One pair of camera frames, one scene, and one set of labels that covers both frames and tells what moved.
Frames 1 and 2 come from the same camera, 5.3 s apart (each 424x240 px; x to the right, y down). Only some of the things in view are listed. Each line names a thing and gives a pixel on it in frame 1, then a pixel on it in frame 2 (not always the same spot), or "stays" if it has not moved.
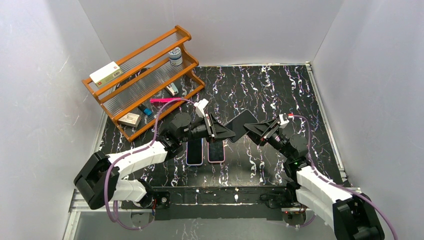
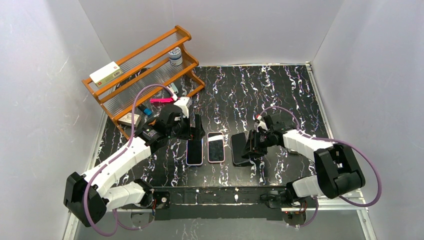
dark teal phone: x=194 y=151 stays
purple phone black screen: x=216 y=151 stays
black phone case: x=236 y=125 -> x=238 y=140
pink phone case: x=216 y=162 stays
